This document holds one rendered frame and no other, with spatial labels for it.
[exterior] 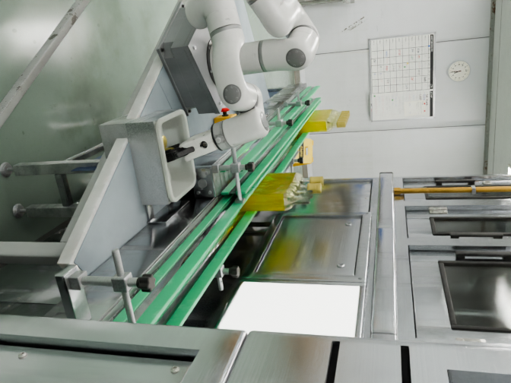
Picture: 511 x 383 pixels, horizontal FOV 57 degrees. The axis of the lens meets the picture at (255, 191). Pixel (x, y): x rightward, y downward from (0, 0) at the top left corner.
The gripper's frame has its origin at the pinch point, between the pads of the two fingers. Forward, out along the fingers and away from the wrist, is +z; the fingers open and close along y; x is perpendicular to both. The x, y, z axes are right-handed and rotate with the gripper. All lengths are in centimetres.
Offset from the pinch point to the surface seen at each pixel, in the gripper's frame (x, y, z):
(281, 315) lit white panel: -41, -24, -23
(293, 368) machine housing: -11, -80, -48
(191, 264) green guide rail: -20.8, -29.2, -9.8
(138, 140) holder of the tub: 7.2, -10.6, 1.1
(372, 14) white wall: 7, 607, -40
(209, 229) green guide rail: -20.8, -10.2, -7.0
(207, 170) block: -9.3, 8.1, -4.2
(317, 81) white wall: -54, 606, 62
